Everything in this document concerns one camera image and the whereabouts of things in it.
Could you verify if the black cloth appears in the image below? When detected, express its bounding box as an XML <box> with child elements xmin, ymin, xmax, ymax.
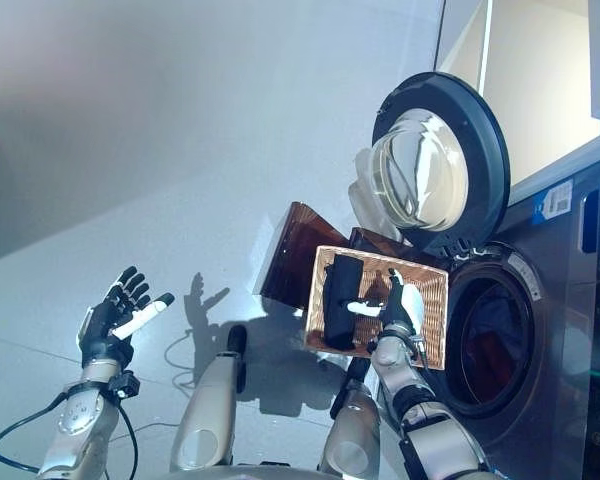
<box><xmin>322</xmin><ymin>253</ymin><xmax>366</xmax><ymax>351</ymax></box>

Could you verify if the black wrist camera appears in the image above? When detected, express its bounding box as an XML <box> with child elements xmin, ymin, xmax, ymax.
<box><xmin>108</xmin><ymin>370</ymin><xmax>141</xmax><ymax>400</ymax></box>
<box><xmin>407</xmin><ymin>334</ymin><xmax>429</xmax><ymax>361</ymax></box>

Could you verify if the white counter cabinet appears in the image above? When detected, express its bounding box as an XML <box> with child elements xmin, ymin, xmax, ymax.
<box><xmin>432</xmin><ymin>0</ymin><xmax>600</xmax><ymax>201</ymax></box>

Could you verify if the grey robot torso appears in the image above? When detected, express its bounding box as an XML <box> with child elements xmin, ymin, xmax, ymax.
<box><xmin>159</xmin><ymin>462</ymin><xmax>331</xmax><ymax>480</ymax></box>

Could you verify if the grey robot leg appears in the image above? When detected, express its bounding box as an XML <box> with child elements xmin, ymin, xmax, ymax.
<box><xmin>319</xmin><ymin>357</ymin><xmax>381</xmax><ymax>474</ymax></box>
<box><xmin>169</xmin><ymin>324</ymin><xmax>249</xmax><ymax>474</ymax></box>

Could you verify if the grey left robot leg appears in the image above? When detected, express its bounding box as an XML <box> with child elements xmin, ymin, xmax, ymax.
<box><xmin>169</xmin><ymin>324</ymin><xmax>249</xmax><ymax>474</ymax></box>

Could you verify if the brown transparent acrylic stool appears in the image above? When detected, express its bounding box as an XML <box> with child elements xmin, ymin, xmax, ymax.
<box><xmin>252</xmin><ymin>200</ymin><xmax>416</xmax><ymax>309</ymax></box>

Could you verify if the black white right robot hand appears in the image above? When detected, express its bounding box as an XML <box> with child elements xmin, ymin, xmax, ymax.
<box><xmin>346</xmin><ymin>267</ymin><xmax>426</xmax><ymax>334</ymax></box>

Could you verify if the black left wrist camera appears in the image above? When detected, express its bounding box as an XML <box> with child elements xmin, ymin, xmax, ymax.
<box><xmin>108</xmin><ymin>370</ymin><xmax>141</xmax><ymax>400</ymax></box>

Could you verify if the thin white floor cable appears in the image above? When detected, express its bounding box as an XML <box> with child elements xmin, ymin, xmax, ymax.
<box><xmin>163</xmin><ymin>329</ymin><xmax>216</xmax><ymax>396</ymax></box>

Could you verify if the rectangular wicker laundry basket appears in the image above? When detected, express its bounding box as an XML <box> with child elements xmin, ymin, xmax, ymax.
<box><xmin>303</xmin><ymin>244</ymin><xmax>450</xmax><ymax>372</ymax></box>

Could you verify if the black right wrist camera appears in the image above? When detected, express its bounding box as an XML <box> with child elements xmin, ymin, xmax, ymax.
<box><xmin>407</xmin><ymin>334</ymin><xmax>429</xmax><ymax>361</ymax></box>

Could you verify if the grey right robot leg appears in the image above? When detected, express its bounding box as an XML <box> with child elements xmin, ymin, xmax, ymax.
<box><xmin>319</xmin><ymin>357</ymin><xmax>381</xmax><ymax>474</ymax></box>

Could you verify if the round glass washing machine door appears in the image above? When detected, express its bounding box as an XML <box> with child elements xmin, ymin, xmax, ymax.
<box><xmin>347</xmin><ymin>71</ymin><xmax>511</xmax><ymax>259</ymax></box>

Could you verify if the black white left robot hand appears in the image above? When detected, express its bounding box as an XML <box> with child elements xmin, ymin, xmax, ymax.
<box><xmin>76</xmin><ymin>266</ymin><xmax>176</xmax><ymax>369</ymax></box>

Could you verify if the grey front-load washing machine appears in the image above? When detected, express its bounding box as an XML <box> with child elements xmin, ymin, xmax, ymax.
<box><xmin>374</xmin><ymin>149</ymin><xmax>600</xmax><ymax>480</ymax></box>

